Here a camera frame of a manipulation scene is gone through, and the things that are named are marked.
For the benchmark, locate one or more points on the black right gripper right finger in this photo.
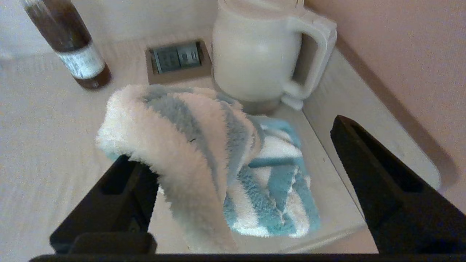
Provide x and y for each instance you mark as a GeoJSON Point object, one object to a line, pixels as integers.
{"type": "Point", "coordinates": [400, 203]}

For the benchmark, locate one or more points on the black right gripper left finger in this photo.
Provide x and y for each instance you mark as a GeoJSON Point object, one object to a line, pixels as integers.
{"type": "Point", "coordinates": [109, 214]}

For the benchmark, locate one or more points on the green white striped towel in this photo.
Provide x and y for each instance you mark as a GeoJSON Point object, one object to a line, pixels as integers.
{"type": "Point", "coordinates": [174, 145]}

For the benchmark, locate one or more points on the dark pop-up power socket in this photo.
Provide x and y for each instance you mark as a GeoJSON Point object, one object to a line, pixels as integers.
{"type": "Point", "coordinates": [178, 60]}

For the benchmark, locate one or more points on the full dark tea bottle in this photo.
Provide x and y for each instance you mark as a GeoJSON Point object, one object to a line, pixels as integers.
{"type": "Point", "coordinates": [72, 47]}

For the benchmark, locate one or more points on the cream electric kettle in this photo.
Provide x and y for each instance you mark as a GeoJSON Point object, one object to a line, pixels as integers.
{"type": "Point", "coordinates": [255, 51]}

